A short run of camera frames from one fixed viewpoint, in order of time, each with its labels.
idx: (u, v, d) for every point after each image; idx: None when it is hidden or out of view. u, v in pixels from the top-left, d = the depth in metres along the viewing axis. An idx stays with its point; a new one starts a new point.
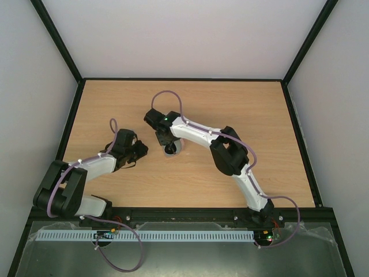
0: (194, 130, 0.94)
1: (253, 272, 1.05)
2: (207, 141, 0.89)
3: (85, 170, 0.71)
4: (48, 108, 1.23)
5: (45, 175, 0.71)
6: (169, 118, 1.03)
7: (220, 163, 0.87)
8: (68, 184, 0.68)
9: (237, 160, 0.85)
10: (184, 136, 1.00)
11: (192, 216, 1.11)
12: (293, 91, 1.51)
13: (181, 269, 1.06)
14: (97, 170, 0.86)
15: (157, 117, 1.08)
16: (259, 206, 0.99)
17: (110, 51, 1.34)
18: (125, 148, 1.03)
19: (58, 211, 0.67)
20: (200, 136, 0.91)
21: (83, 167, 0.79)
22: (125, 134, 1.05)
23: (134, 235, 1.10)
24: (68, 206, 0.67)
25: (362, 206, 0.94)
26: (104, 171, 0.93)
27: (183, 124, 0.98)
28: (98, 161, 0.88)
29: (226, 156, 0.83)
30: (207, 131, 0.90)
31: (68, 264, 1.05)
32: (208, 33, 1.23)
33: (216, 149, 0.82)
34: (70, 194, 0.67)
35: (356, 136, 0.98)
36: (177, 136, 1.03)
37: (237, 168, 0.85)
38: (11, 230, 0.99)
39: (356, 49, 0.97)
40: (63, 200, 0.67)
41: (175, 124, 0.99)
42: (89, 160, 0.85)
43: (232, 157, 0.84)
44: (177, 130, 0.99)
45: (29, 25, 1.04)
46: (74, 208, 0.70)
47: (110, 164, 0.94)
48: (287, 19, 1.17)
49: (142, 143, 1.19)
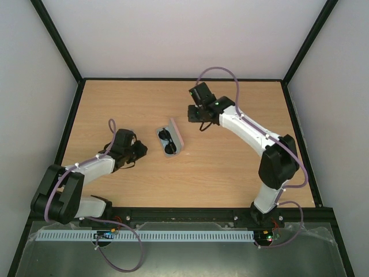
0: (245, 126, 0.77)
1: (253, 273, 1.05)
2: (259, 145, 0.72)
3: (83, 174, 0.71)
4: (48, 109, 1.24)
5: (42, 179, 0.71)
6: (221, 103, 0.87)
7: (266, 171, 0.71)
8: (65, 188, 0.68)
9: (285, 175, 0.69)
10: (232, 128, 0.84)
11: (192, 216, 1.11)
12: (293, 90, 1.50)
13: (181, 269, 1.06)
14: (93, 173, 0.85)
15: (206, 96, 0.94)
16: (265, 209, 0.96)
17: (110, 51, 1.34)
18: (124, 147, 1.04)
19: (56, 216, 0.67)
20: (252, 136, 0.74)
21: (81, 170, 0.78)
22: (124, 134, 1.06)
23: (134, 235, 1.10)
24: (65, 211, 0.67)
25: (363, 207, 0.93)
26: (101, 172, 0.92)
27: (236, 115, 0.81)
28: (97, 163, 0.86)
29: (277, 167, 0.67)
30: (263, 134, 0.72)
31: (68, 264, 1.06)
32: (208, 33, 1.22)
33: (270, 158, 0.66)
34: (67, 199, 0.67)
35: (356, 136, 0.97)
36: (222, 125, 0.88)
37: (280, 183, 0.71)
38: (11, 229, 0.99)
39: (356, 48, 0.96)
40: (60, 205, 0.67)
41: (226, 112, 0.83)
42: (87, 163, 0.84)
43: (281, 169, 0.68)
44: (226, 120, 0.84)
45: (29, 24, 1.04)
46: (71, 212, 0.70)
47: (108, 165, 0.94)
48: (288, 18, 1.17)
49: (141, 143, 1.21)
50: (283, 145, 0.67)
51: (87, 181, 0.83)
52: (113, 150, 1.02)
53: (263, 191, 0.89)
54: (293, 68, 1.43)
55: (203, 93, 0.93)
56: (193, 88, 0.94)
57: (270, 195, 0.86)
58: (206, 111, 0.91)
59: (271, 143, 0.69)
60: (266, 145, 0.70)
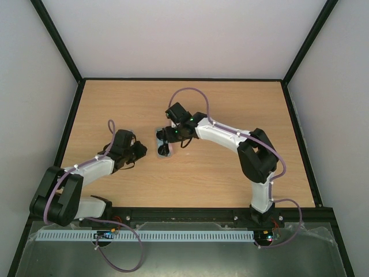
0: (219, 131, 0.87)
1: (253, 273, 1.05)
2: (235, 143, 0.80)
3: (82, 176, 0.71)
4: (48, 109, 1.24)
5: (41, 182, 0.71)
6: (195, 118, 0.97)
7: (247, 168, 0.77)
8: (64, 190, 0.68)
9: (266, 167, 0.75)
10: (210, 137, 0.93)
11: (192, 216, 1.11)
12: (293, 90, 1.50)
13: (181, 269, 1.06)
14: (92, 175, 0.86)
15: (180, 114, 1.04)
16: (263, 209, 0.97)
17: (110, 51, 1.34)
18: (123, 148, 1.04)
19: (55, 218, 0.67)
20: (226, 137, 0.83)
21: (79, 172, 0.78)
22: (123, 135, 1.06)
23: (134, 235, 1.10)
24: (64, 213, 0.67)
25: (362, 206, 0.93)
26: (100, 173, 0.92)
27: (209, 124, 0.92)
28: (95, 165, 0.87)
29: (255, 161, 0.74)
30: (235, 133, 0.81)
31: (68, 264, 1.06)
32: (207, 33, 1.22)
33: (244, 152, 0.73)
34: (66, 200, 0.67)
35: (356, 135, 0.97)
36: (201, 137, 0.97)
37: (264, 176, 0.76)
38: (11, 229, 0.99)
39: (356, 48, 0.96)
40: (60, 207, 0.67)
41: (200, 124, 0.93)
42: (86, 164, 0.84)
43: (260, 163, 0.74)
44: (202, 131, 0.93)
45: (29, 24, 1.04)
46: (71, 214, 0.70)
47: (107, 167, 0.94)
48: (288, 18, 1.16)
49: (140, 143, 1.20)
50: (253, 139, 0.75)
51: (86, 182, 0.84)
52: (113, 151, 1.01)
53: (254, 190, 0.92)
54: (293, 68, 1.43)
55: (177, 111, 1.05)
56: (169, 109, 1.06)
57: (258, 190, 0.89)
58: (183, 128, 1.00)
59: (243, 139, 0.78)
60: (239, 142, 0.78)
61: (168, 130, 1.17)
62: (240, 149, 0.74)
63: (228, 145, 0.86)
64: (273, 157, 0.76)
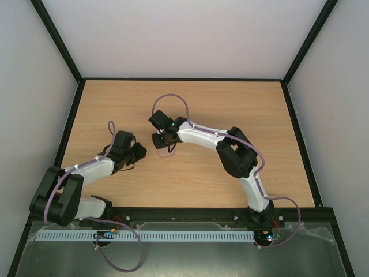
0: (199, 133, 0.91)
1: (253, 273, 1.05)
2: (214, 143, 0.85)
3: (82, 176, 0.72)
4: (48, 108, 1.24)
5: (41, 182, 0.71)
6: (176, 122, 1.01)
7: (229, 166, 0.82)
8: (64, 190, 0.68)
9: (246, 163, 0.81)
10: (191, 140, 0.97)
11: (192, 216, 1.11)
12: (293, 90, 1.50)
13: (181, 269, 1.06)
14: (92, 175, 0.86)
15: (163, 120, 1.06)
16: (260, 208, 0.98)
17: (109, 51, 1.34)
18: (123, 149, 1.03)
19: (55, 217, 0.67)
20: (206, 138, 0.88)
21: (80, 172, 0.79)
22: (123, 136, 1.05)
23: (134, 235, 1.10)
24: (64, 213, 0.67)
25: (362, 206, 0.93)
26: (101, 174, 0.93)
27: (190, 127, 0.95)
28: (96, 165, 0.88)
29: (234, 158, 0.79)
30: (213, 133, 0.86)
31: (68, 264, 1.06)
32: (207, 33, 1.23)
33: (223, 150, 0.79)
34: (66, 200, 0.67)
35: (356, 135, 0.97)
36: (184, 140, 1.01)
37: (245, 171, 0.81)
38: (12, 229, 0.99)
39: (356, 48, 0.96)
40: (60, 207, 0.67)
41: (182, 128, 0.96)
42: (86, 165, 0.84)
43: (240, 159, 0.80)
44: (183, 135, 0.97)
45: (29, 23, 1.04)
46: (70, 214, 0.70)
47: (108, 168, 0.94)
48: (288, 19, 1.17)
49: (140, 145, 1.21)
50: (231, 137, 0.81)
51: (87, 182, 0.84)
52: (113, 152, 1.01)
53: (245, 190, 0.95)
54: (293, 68, 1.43)
55: (159, 118, 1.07)
56: (151, 117, 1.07)
57: (249, 189, 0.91)
58: (166, 134, 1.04)
59: (221, 138, 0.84)
60: (218, 142, 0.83)
61: (154, 136, 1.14)
62: (219, 148, 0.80)
63: (208, 146, 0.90)
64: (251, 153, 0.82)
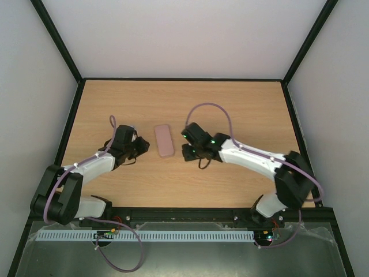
0: (248, 155, 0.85)
1: (253, 273, 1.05)
2: (269, 169, 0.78)
3: (81, 175, 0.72)
4: (48, 108, 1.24)
5: (41, 181, 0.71)
6: (217, 140, 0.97)
7: (283, 196, 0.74)
8: (64, 189, 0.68)
9: (304, 192, 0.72)
10: (236, 161, 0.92)
11: (192, 216, 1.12)
12: (293, 90, 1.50)
13: (181, 269, 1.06)
14: (92, 172, 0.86)
15: (200, 135, 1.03)
16: (268, 214, 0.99)
17: (110, 51, 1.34)
18: (124, 144, 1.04)
19: (55, 216, 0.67)
20: (259, 162, 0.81)
21: (79, 170, 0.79)
22: (124, 131, 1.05)
23: (134, 235, 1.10)
24: (64, 212, 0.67)
25: (362, 207, 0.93)
26: (101, 170, 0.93)
27: (236, 148, 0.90)
28: (97, 163, 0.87)
29: (292, 188, 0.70)
30: (268, 157, 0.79)
31: (68, 265, 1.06)
32: (208, 33, 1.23)
33: (281, 178, 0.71)
34: (66, 199, 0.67)
35: (356, 136, 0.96)
36: (226, 160, 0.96)
37: (301, 203, 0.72)
38: (12, 229, 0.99)
39: (356, 48, 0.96)
40: (60, 206, 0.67)
41: (224, 147, 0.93)
42: (86, 162, 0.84)
43: (299, 188, 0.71)
44: (228, 154, 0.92)
45: (29, 23, 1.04)
46: (70, 213, 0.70)
47: (108, 164, 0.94)
48: (288, 19, 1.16)
49: (142, 139, 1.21)
50: (290, 164, 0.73)
51: (86, 180, 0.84)
52: (113, 146, 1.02)
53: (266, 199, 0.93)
54: (293, 68, 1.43)
55: (197, 133, 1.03)
56: (186, 130, 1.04)
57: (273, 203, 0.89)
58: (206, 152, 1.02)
59: (279, 164, 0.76)
60: (275, 168, 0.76)
61: (185, 148, 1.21)
62: (277, 176, 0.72)
63: (258, 169, 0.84)
64: (310, 182, 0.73)
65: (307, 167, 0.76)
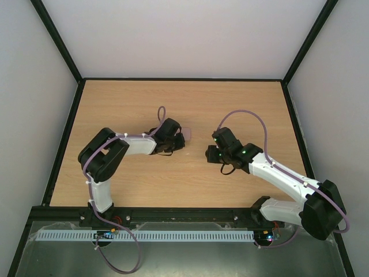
0: (280, 174, 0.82)
1: (253, 273, 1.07)
2: (299, 194, 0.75)
3: (128, 144, 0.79)
4: (48, 108, 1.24)
5: (94, 137, 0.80)
6: (248, 150, 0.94)
7: (309, 223, 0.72)
8: (109, 152, 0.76)
9: (331, 224, 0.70)
10: (263, 176, 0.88)
11: (192, 216, 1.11)
12: (293, 90, 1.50)
13: (181, 269, 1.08)
14: (136, 147, 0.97)
15: (230, 141, 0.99)
16: (269, 217, 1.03)
17: (110, 51, 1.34)
18: (168, 135, 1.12)
19: (94, 172, 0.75)
20: (289, 184, 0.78)
21: (127, 140, 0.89)
22: (171, 123, 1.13)
23: (130, 235, 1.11)
24: (102, 171, 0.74)
25: (362, 208, 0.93)
26: (142, 149, 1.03)
27: (267, 163, 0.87)
28: (142, 139, 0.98)
29: (321, 217, 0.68)
30: (301, 182, 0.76)
31: (68, 265, 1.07)
32: (209, 34, 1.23)
33: (312, 208, 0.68)
34: (108, 160, 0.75)
35: (356, 135, 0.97)
36: (253, 173, 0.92)
37: (327, 234, 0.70)
38: (14, 229, 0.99)
39: (356, 49, 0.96)
40: (100, 164, 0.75)
41: (255, 160, 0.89)
42: (134, 137, 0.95)
43: (327, 220, 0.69)
44: (257, 169, 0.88)
45: (29, 24, 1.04)
46: (107, 173, 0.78)
47: (149, 147, 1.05)
48: (288, 19, 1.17)
49: (183, 135, 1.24)
50: (323, 194, 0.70)
51: (128, 151, 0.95)
52: (158, 135, 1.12)
53: (279, 208, 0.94)
54: (293, 68, 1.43)
55: (229, 138, 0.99)
56: (218, 134, 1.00)
57: (287, 216, 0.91)
58: (235, 160, 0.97)
59: (311, 191, 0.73)
60: (307, 195, 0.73)
61: (211, 149, 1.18)
62: (307, 204, 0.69)
63: (285, 190, 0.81)
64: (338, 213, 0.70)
65: (339, 198, 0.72)
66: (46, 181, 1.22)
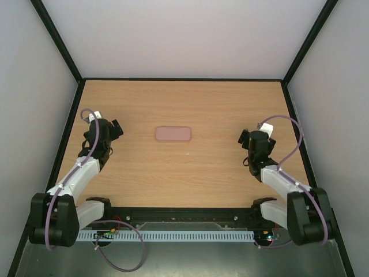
0: (280, 177, 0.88)
1: (252, 273, 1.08)
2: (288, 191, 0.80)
3: (71, 197, 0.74)
4: (48, 108, 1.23)
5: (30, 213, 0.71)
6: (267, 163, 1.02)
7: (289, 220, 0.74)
8: (59, 216, 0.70)
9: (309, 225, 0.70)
10: (270, 182, 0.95)
11: (192, 216, 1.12)
12: (293, 90, 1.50)
13: (181, 269, 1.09)
14: (81, 183, 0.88)
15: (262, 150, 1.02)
16: (265, 214, 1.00)
17: (110, 51, 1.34)
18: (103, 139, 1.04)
19: (58, 240, 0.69)
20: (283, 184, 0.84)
21: (67, 188, 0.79)
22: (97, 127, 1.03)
23: (136, 235, 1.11)
24: (66, 234, 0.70)
25: (361, 209, 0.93)
26: (89, 175, 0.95)
27: (275, 169, 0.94)
28: (82, 172, 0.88)
29: (298, 210, 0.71)
30: (293, 183, 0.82)
31: (68, 264, 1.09)
32: (209, 34, 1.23)
33: (293, 200, 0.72)
34: (63, 224, 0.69)
35: (356, 135, 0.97)
36: (263, 180, 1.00)
37: (304, 234, 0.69)
38: (14, 229, 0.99)
39: (357, 48, 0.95)
40: (58, 230, 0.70)
41: (267, 167, 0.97)
42: (71, 177, 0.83)
43: (305, 218, 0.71)
44: (267, 174, 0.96)
45: (30, 25, 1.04)
46: (72, 234, 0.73)
47: (93, 168, 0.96)
48: (287, 20, 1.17)
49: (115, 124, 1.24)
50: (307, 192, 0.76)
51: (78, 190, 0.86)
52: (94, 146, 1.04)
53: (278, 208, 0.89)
54: (293, 68, 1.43)
55: (262, 148, 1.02)
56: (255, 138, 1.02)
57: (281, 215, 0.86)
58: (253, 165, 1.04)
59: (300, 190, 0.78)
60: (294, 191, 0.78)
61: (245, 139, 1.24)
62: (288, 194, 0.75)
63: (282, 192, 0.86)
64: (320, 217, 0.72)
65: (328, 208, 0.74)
66: (45, 180, 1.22)
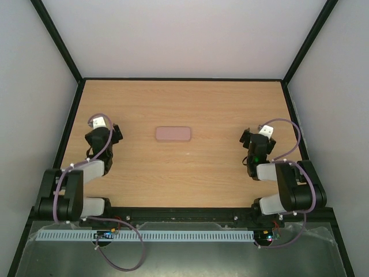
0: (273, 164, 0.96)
1: (253, 272, 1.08)
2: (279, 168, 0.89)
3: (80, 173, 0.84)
4: (48, 107, 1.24)
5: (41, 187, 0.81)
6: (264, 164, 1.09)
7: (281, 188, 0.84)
8: (68, 188, 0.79)
9: (299, 190, 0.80)
10: (267, 174, 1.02)
11: (192, 216, 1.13)
12: (293, 90, 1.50)
13: (181, 269, 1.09)
14: (88, 173, 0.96)
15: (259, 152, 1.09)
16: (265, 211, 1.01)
17: (110, 51, 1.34)
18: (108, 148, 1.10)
19: (65, 214, 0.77)
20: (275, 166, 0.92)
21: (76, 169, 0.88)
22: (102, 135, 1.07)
23: (135, 235, 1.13)
24: (72, 208, 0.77)
25: (361, 208, 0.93)
26: (94, 173, 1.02)
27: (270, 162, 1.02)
28: (90, 165, 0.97)
29: (287, 177, 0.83)
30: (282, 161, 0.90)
31: (67, 264, 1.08)
32: (209, 34, 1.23)
33: (281, 168, 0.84)
34: (71, 195, 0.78)
35: (356, 135, 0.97)
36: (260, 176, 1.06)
37: (294, 197, 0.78)
38: (14, 229, 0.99)
39: (357, 48, 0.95)
40: (66, 203, 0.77)
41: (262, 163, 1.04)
42: (81, 164, 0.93)
43: (294, 183, 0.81)
44: (262, 168, 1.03)
45: (29, 23, 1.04)
46: (76, 209, 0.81)
47: (98, 168, 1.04)
48: (287, 19, 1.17)
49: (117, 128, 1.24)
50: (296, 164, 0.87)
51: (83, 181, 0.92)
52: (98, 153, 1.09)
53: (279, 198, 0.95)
54: (293, 68, 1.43)
55: (260, 150, 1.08)
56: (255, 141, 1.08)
57: None
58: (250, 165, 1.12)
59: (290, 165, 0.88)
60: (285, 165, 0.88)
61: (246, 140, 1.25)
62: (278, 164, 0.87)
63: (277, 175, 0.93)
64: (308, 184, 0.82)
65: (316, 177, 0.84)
66: None
